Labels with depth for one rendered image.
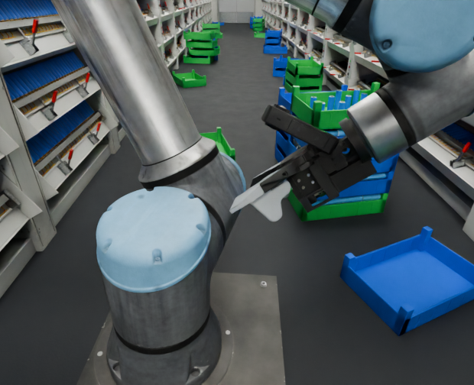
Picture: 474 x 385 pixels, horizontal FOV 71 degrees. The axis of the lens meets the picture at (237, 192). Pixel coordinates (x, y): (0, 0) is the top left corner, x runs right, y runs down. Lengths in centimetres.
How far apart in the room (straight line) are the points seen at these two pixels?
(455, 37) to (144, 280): 38
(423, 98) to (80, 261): 92
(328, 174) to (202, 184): 20
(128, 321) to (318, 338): 46
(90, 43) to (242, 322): 52
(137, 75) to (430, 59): 38
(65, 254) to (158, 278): 71
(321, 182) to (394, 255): 62
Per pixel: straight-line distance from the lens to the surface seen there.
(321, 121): 99
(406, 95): 48
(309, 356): 79
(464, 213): 136
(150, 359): 54
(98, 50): 55
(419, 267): 107
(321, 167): 48
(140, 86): 54
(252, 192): 46
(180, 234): 42
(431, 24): 32
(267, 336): 65
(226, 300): 70
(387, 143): 48
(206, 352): 57
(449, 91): 48
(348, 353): 82
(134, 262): 41
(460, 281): 108
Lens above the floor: 65
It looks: 31 degrees down
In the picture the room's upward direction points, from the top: straight up
